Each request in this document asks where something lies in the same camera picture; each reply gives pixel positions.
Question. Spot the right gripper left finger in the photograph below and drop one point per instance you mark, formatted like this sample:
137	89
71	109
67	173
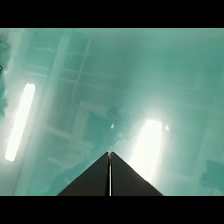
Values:
93	181

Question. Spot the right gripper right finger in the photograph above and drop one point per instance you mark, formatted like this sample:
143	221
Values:
128	181

